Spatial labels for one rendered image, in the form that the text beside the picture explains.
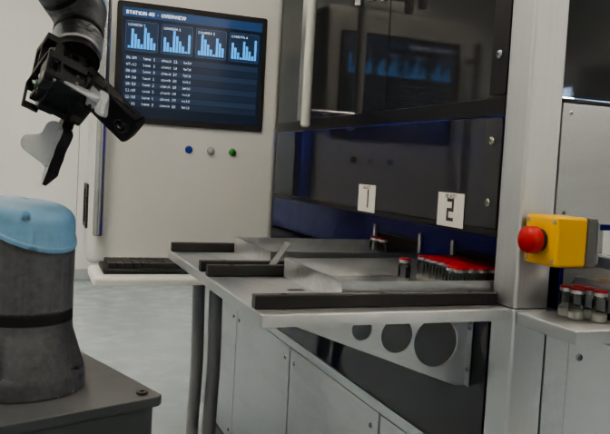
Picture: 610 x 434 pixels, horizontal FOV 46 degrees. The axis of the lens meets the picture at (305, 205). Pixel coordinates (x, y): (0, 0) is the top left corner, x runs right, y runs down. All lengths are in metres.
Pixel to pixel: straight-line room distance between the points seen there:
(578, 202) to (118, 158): 1.18
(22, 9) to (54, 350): 5.74
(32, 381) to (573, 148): 0.84
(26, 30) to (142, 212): 4.70
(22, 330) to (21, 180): 5.57
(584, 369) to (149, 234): 1.15
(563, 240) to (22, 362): 0.73
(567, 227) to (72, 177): 5.67
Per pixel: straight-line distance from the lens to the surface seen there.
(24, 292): 0.91
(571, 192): 1.20
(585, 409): 1.30
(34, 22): 6.56
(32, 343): 0.92
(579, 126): 1.21
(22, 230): 0.90
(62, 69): 1.04
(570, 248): 1.09
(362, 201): 1.62
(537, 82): 1.16
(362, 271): 1.37
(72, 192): 6.49
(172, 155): 1.95
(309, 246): 1.69
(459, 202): 1.28
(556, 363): 1.23
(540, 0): 1.18
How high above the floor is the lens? 1.08
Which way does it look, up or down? 3 degrees down
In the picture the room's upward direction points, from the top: 3 degrees clockwise
